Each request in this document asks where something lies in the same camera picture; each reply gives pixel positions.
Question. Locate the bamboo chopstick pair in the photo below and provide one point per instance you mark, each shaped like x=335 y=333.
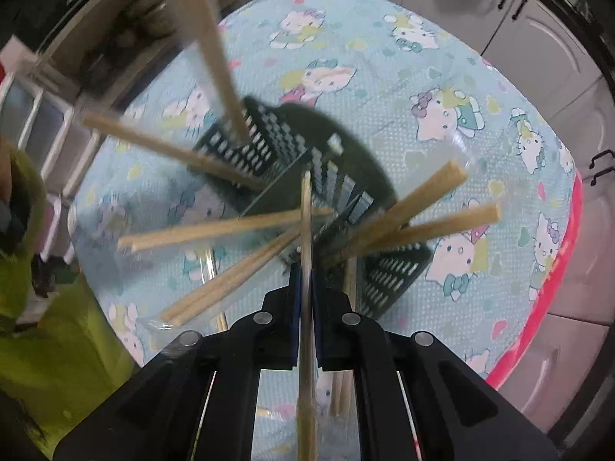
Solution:
x=305 y=230
x=222 y=321

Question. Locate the green plastic utensil basket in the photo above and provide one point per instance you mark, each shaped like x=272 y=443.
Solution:
x=346 y=153

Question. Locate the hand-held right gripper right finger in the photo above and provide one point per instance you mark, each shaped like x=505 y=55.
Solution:
x=318 y=317

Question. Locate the cartoon cat printed blanket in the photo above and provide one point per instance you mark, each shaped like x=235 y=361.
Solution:
x=384 y=81

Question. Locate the bunch of chopsticks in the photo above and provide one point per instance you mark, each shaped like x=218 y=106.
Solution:
x=216 y=230

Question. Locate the white framed glass cabinet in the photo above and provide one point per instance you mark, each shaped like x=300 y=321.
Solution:
x=43 y=120

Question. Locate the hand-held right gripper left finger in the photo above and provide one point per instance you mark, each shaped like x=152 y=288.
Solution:
x=295 y=307

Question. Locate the pink table cover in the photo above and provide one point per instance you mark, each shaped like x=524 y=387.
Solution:
x=552 y=307

